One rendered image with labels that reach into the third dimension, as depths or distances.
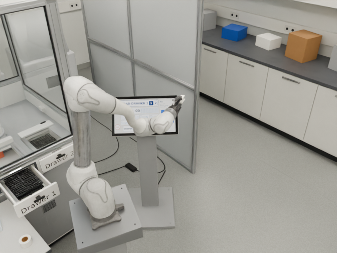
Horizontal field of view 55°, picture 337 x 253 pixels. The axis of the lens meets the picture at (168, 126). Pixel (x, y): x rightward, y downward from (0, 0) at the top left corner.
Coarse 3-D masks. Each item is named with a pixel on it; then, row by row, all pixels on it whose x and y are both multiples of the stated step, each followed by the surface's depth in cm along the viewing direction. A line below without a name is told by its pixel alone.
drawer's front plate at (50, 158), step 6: (72, 144) 249; (60, 150) 243; (66, 150) 246; (72, 150) 250; (48, 156) 237; (54, 156) 240; (72, 156) 252; (42, 162) 234; (48, 162) 238; (54, 162) 242; (60, 162) 246; (42, 168) 236; (48, 168) 240
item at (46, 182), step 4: (32, 168) 234; (36, 172) 230; (16, 176) 231; (40, 176) 227; (8, 180) 228; (44, 180) 223; (0, 184) 218; (4, 184) 226; (44, 184) 226; (48, 184) 220; (0, 188) 219; (4, 188) 215; (8, 188) 223; (4, 192) 215; (8, 192) 220; (8, 196) 210; (12, 196) 217; (28, 196) 216; (12, 200) 206; (16, 200) 214; (12, 204) 210
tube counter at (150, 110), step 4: (136, 108) 254; (140, 108) 254; (144, 108) 254; (148, 108) 254; (152, 108) 254; (156, 108) 254; (136, 112) 254; (140, 112) 254; (144, 112) 254; (148, 112) 254; (152, 112) 254; (156, 112) 254
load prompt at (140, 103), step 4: (120, 100) 254; (124, 100) 254; (128, 100) 254; (132, 100) 255; (136, 100) 255; (140, 100) 255; (144, 100) 255; (148, 100) 255; (152, 100) 255; (156, 100) 255; (128, 104) 254; (132, 104) 254; (136, 104) 254; (140, 104) 254; (144, 104) 254; (148, 104) 254; (152, 104) 255; (156, 104) 255
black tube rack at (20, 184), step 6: (18, 174) 225; (24, 174) 229; (30, 174) 226; (6, 180) 220; (12, 180) 220; (18, 180) 220; (24, 180) 220; (30, 180) 221; (36, 180) 220; (12, 186) 215; (18, 186) 215; (24, 186) 215; (30, 186) 216; (42, 186) 219; (12, 192) 215; (18, 192) 211; (30, 192) 215; (18, 198) 211
